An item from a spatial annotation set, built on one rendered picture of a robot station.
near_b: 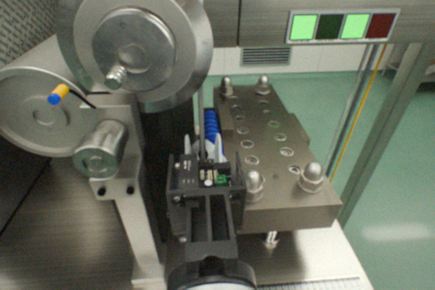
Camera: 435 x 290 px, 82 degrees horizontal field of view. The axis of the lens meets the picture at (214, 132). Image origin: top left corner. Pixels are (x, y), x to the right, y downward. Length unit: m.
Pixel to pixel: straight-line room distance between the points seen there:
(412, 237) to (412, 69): 1.11
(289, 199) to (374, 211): 1.54
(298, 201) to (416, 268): 1.43
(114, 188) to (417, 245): 1.76
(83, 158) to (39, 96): 0.11
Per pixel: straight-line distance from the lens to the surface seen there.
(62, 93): 0.25
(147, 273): 0.47
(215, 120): 0.52
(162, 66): 0.25
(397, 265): 1.76
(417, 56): 1.07
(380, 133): 1.19
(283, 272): 0.49
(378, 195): 2.04
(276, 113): 0.58
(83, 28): 0.27
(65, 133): 0.36
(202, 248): 0.19
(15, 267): 0.58
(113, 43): 0.25
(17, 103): 0.35
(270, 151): 0.47
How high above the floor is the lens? 1.33
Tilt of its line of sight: 36 degrees down
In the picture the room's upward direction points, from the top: straight up
